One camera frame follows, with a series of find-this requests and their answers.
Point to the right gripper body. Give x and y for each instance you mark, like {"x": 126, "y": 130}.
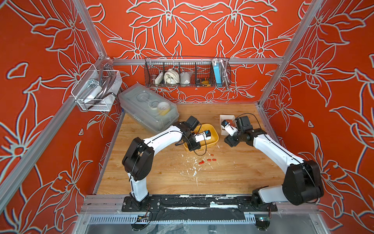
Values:
{"x": 233, "y": 140}

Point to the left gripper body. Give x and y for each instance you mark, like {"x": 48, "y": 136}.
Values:
{"x": 192, "y": 144}

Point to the yellow plastic tray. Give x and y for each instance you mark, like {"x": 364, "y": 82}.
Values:
{"x": 214, "y": 135}

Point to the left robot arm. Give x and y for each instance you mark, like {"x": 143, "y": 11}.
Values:
{"x": 138, "y": 159}

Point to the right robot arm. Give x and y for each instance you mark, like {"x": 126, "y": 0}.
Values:
{"x": 302, "y": 182}

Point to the white square box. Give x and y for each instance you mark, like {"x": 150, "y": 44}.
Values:
{"x": 231, "y": 119}

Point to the clear lidded storage container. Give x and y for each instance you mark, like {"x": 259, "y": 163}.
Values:
{"x": 141, "y": 103}

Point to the blue box in basket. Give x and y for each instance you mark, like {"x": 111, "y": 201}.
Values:
{"x": 216, "y": 64}

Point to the yellow tape roll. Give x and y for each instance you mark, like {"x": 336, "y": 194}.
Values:
{"x": 163, "y": 108}

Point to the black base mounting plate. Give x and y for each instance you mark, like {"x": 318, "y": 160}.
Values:
{"x": 154, "y": 203}

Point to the white cloth in basket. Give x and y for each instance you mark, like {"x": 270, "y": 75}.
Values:
{"x": 171, "y": 77}

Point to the black wire wall basket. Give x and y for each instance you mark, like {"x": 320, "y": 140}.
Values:
{"x": 194, "y": 71}

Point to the clear wall-mounted bin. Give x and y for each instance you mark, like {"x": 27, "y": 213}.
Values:
{"x": 98, "y": 89}

